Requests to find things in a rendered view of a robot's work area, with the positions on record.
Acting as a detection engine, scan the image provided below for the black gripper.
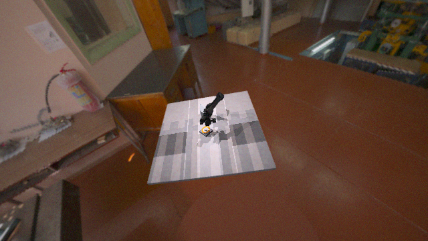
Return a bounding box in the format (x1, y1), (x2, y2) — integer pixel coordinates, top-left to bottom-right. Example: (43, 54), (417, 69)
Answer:
(200, 118), (216, 125)

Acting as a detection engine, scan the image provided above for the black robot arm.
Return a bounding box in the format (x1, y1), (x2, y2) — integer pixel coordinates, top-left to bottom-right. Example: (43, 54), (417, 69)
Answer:
(200, 92), (224, 126)

